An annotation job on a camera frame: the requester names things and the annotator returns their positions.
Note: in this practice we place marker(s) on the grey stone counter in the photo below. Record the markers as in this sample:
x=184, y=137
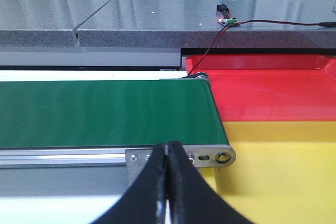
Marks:
x=154, y=33

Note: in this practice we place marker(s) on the red plastic tray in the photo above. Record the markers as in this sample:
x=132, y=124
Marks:
x=270, y=87

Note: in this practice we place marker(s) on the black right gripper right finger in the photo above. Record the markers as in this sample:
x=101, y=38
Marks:
x=191, y=199

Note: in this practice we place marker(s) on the green conveyor belt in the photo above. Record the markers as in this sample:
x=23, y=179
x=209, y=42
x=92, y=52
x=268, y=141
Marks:
x=84, y=122

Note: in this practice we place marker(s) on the small sensor circuit board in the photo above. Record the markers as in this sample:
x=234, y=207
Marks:
x=224, y=16

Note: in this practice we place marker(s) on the yellow plastic tray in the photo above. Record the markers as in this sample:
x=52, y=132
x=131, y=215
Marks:
x=284, y=171

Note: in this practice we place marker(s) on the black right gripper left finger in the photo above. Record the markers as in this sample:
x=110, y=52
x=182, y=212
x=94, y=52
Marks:
x=145, y=199

